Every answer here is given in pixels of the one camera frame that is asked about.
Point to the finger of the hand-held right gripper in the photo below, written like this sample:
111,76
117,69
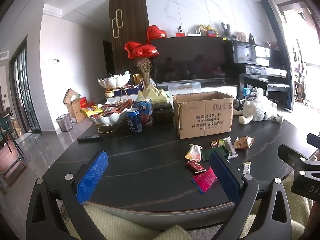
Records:
290,152
314,140

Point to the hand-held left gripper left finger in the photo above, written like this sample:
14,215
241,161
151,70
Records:
92,177

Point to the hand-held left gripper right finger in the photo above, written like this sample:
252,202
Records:
225,177

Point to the red twist-wrapped candy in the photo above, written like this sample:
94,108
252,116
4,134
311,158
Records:
213,143

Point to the tan biscuit packet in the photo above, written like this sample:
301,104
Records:
243,143

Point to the blue box of snacks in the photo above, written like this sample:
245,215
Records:
128,88

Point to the magenta snack packet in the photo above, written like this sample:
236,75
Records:
203,180

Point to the small pale yellow candy packet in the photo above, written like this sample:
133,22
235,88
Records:
246,168

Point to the white green bar packet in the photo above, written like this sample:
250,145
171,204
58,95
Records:
231,148

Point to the dark green snack packet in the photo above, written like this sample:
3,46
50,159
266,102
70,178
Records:
205,155

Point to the dark red snack packet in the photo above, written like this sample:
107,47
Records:
195,166

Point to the green yellow wrapped candy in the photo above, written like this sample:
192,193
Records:
221,143

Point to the black remote control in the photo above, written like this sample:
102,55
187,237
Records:
88,137

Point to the yellow white snack packet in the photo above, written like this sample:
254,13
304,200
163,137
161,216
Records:
193,152

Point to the cream knit cloth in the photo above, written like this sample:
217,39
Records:
112,220

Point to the white plush sheep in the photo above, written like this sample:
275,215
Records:
260,110

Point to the grey trash bin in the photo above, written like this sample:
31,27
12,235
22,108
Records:
64,123

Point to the black piano bench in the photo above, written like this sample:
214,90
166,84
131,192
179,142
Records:
277,87

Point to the brown floor cardboard box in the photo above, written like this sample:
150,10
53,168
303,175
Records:
75,112

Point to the blue soda can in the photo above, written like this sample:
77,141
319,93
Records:
134,123

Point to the pile of assorted snack packets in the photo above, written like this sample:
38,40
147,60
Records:
107,110

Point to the blue snack canister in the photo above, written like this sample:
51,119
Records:
145,111

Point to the wooden chair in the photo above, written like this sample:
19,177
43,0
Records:
10,157

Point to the flat cardboard piece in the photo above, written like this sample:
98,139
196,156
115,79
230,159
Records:
70,95

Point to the white television cabinet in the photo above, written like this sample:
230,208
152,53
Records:
220,90

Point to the dark storage box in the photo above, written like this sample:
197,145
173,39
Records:
162,112

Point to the clear plastic storage box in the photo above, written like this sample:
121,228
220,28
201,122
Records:
185,89

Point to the white two-tier shell snack stand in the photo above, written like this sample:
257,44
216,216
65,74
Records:
113,81

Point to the black upright piano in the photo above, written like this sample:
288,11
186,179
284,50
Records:
260,57

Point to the gold gift bag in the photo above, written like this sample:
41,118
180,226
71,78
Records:
137,80

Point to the black framed glass door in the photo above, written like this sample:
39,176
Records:
25,87

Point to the dried flower bouquet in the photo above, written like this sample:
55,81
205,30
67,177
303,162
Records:
144,67

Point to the large black television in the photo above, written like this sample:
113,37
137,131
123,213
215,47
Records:
190,60

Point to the brown teddy bear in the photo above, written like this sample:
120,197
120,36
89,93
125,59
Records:
241,37

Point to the red heart balloon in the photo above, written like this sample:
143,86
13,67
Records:
146,51
130,48
156,33

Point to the dark rabbit figurine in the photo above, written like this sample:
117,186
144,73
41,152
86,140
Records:
226,31

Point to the yellow toy figurine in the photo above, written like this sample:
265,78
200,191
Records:
206,30

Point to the white security camera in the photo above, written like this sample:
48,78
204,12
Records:
180,31

